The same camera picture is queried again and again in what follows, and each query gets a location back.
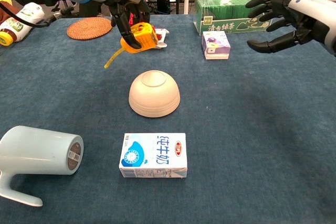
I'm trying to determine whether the yellow tape measure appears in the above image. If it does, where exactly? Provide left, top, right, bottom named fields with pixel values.
left=103, top=22, right=160, bottom=69

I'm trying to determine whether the white blue milk carton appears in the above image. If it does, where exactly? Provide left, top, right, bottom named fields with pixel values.
left=118, top=132, right=188, bottom=179

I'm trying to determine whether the round woven rattan coaster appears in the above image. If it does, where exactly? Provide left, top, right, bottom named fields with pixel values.
left=66, top=17, right=114, bottom=41

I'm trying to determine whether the white squeeze bottle yellow cap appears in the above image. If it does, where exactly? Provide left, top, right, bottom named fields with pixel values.
left=0, top=2, right=46, bottom=47

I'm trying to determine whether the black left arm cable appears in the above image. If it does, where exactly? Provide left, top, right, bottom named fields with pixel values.
left=0, top=1, right=77, bottom=28

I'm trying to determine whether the blue table cloth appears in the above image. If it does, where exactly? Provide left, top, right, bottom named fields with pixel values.
left=0, top=11, right=336, bottom=224

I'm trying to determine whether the beige ceramic bowl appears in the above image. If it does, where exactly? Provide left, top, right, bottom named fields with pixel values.
left=128, top=70, right=181, bottom=118

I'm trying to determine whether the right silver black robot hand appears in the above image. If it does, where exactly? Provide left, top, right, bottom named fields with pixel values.
left=245, top=0, right=336, bottom=57

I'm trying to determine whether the small purple white box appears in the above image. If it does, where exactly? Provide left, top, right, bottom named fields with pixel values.
left=201, top=30, right=232, bottom=60

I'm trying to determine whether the clear box of green tea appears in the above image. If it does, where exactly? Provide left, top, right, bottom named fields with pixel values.
left=193, top=0, right=281, bottom=36

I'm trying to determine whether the white snack packet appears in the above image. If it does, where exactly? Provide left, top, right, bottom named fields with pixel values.
left=154, top=27, right=170, bottom=49

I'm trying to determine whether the light blue handled mug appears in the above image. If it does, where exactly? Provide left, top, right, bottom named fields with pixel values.
left=0, top=125, right=85, bottom=207

